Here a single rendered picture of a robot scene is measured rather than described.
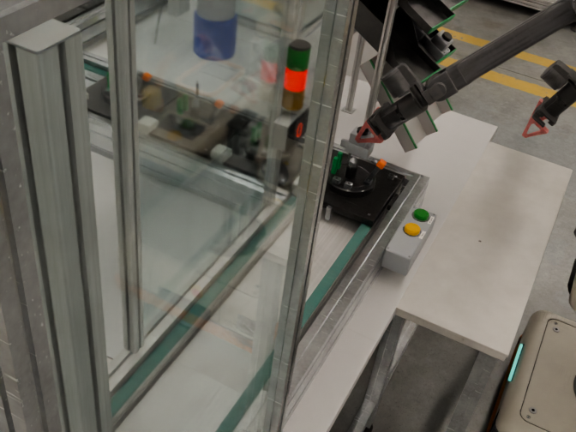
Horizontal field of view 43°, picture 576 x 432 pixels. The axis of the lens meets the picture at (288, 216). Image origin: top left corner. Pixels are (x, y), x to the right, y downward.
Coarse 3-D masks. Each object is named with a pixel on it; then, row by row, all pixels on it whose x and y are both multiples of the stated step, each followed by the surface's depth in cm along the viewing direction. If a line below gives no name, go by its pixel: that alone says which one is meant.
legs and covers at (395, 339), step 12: (396, 324) 215; (408, 324) 267; (384, 336) 220; (396, 336) 218; (408, 336) 263; (384, 348) 223; (396, 348) 258; (384, 360) 226; (396, 360) 253; (372, 372) 231; (384, 372) 228; (372, 384) 234; (384, 384) 236; (372, 396) 239; (360, 408) 236; (372, 408) 237; (360, 420) 233; (372, 420) 246
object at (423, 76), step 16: (368, 0) 203; (384, 0) 204; (368, 16) 194; (384, 16) 206; (400, 16) 203; (368, 32) 197; (400, 32) 205; (400, 48) 203; (416, 48) 204; (416, 64) 202; (432, 64) 204
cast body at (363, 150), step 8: (360, 128) 187; (352, 136) 187; (368, 136) 186; (344, 144) 191; (352, 144) 188; (360, 144) 187; (368, 144) 189; (352, 152) 189; (360, 152) 188; (368, 152) 187
